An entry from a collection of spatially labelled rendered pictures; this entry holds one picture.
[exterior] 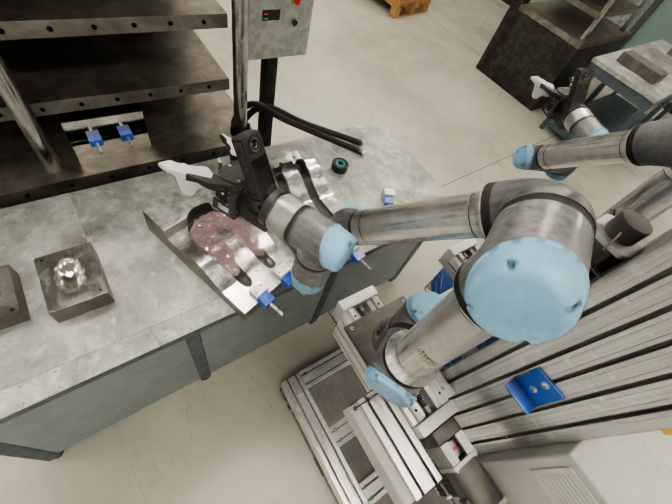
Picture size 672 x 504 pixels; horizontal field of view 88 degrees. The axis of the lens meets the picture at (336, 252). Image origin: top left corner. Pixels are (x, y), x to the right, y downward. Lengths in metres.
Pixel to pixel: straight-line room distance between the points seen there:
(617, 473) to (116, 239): 1.51
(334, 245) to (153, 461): 1.57
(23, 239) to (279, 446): 1.35
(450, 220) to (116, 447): 1.77
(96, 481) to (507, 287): 1.85
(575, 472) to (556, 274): 0.63
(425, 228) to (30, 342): 1.13
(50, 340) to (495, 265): 1.19
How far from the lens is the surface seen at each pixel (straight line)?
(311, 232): 0.57
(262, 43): 1.76
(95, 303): 1.28
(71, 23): 1.48
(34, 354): 1.31
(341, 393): 1.80
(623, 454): 1.04
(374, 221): 0.66
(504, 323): 0.45
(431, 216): 0.60
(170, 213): 1.32
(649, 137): 1.03
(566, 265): 0.42
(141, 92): 1.62
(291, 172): 1.43
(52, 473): 2.07
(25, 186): 1.71
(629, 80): 4.49
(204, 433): 1.94
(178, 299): 1.26
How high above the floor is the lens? 1.92
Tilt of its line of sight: 54 degrees down
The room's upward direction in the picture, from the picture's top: 22 degrees clockwise
